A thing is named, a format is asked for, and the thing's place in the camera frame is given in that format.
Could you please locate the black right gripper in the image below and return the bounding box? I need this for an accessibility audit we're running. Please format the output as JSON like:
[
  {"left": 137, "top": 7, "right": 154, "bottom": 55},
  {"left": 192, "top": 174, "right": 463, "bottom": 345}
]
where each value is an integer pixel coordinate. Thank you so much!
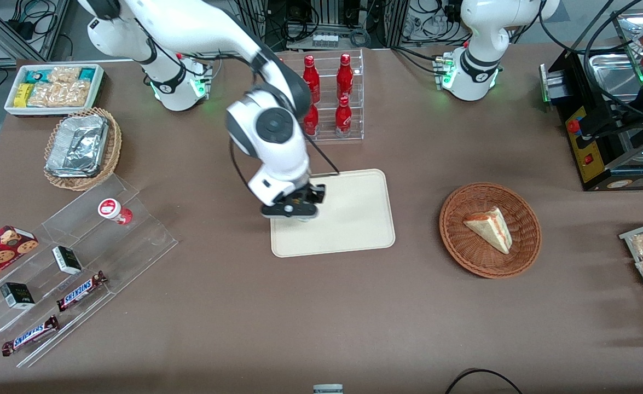
[{"left": 260, "top": 184, "right": 327, "bottom": 219}]

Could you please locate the beige plastic tray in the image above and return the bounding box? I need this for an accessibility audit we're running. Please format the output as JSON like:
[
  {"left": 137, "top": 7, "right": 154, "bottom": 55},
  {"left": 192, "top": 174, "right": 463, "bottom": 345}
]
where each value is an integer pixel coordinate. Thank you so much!
[{"left": 269, "top": 169, "right": 396, "bottom": 258}]

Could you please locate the aluminium foil tray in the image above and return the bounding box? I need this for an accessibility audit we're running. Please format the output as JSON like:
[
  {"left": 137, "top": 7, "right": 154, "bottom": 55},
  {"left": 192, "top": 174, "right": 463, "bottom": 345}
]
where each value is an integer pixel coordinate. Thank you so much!
[{"left": 45, "top": 114, "right": 109, "bottom": 179}]

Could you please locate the black machine with yellow panel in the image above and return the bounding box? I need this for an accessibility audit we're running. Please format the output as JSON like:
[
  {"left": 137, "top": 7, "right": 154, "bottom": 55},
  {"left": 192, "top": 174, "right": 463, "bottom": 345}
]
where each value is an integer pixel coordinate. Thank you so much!
[{"left": 540, "top": 48, "right": 643, "bottom": 192}]

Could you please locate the steel pan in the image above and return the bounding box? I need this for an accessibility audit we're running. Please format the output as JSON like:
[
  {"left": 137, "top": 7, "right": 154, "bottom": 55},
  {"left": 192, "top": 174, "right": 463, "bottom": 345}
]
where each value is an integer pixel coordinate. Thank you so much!
[{"left": 588, "top": 52, "right": 643, "bottom": 103}]

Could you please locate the clear acrylic bottle rack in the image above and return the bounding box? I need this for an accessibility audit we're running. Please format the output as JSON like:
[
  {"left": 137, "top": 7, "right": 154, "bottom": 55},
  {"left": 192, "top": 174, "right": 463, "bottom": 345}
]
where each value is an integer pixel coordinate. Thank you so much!
[{"left": 275, "top": 49, "right": 365, "bottom": 144}]

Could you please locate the wrapped triangle sandwich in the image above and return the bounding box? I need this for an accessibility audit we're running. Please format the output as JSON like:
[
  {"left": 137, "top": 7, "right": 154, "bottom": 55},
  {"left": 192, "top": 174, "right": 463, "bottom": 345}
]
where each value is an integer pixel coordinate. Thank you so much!
[{"left": 462, "top": 206, "right": 514, "bottom": 256}]

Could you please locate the clear acrylic stepped shelf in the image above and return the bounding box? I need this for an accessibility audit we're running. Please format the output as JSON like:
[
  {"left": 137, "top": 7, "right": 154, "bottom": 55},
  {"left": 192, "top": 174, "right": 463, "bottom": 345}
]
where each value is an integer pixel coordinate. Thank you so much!
[{"left": 0, "top": 174, "right": 179, "bottom": 369}]

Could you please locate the brown wicker basket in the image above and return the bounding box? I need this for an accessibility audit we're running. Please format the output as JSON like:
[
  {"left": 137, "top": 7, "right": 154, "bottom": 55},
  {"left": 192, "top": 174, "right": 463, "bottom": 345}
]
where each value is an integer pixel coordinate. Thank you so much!
[{"left": 439, "top": 182, "right": 542, "bottom": 280}]

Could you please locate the light wicker basket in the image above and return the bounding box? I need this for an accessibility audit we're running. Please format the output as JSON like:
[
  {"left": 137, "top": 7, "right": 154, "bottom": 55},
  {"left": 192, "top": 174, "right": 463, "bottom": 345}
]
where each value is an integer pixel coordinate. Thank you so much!
[{"left": 43, "top": 107, "right": 123, "bottom": 192}]

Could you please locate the Snickers chocolate bar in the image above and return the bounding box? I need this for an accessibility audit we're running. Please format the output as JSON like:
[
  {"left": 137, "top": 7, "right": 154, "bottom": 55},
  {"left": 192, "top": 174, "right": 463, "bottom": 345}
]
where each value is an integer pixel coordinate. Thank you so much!
[
  {"left": 1, "top": 315, "right": 60, "bottom": 357},
  {"left": 56, "top": 271, "right": 108, "bottom": 313}
]

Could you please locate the white plastic snack bin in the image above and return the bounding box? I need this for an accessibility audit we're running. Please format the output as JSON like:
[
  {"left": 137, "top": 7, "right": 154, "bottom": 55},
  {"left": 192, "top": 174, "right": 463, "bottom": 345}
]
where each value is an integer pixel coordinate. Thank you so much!
[{"left": 4, "top": 63, "right": 106, "bottom": 117}]

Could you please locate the small black box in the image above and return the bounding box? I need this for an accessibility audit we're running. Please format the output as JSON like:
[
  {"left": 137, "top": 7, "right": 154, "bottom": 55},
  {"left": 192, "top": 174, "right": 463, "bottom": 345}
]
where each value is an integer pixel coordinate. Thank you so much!
[
  {"left": 52, "top": 246, "right": 83, "bottom": 275},
  {"left": 0, "top": 282, "right": 36, "bottom": 310}
]

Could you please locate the clear rice cracker bag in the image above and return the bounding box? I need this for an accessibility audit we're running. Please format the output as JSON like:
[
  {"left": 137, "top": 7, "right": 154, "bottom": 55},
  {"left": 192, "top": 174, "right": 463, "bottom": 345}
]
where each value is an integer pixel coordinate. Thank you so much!
[
  {"left": 47, "top": 66, "right": 82, "bottom": 86},
  {"left": 59, "top": 80, "right": 91, "bottom": 108},
  {"left": 28, "top": 82, "right": 62, "bottom": 108}
]

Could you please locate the yellow snack packet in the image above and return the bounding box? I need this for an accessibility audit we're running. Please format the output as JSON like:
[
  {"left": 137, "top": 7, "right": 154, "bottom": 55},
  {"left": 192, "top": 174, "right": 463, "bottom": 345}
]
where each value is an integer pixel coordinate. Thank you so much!
[{"left": 13, "top": 83, "right": 35, "bottom": 108}]

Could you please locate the red cookie box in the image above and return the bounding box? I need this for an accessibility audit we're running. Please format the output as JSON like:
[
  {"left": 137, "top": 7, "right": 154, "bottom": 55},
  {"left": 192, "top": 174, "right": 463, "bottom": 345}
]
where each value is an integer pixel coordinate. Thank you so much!
[{"left": 0, "top": 225, "right": 40, "bottom": 291}]

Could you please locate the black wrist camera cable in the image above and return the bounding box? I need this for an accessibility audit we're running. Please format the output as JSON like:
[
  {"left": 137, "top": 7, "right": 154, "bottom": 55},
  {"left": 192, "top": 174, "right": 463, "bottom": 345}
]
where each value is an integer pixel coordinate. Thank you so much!
[{"left": 303, "top": 134, "right": 341, "bottom": 177}]

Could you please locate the black floor cable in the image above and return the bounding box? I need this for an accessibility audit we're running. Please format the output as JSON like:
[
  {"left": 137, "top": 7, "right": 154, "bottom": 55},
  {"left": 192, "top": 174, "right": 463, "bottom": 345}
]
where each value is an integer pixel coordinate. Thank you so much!
[{"left": 444, "top": 368, "right": 524, "bottom": 394}]

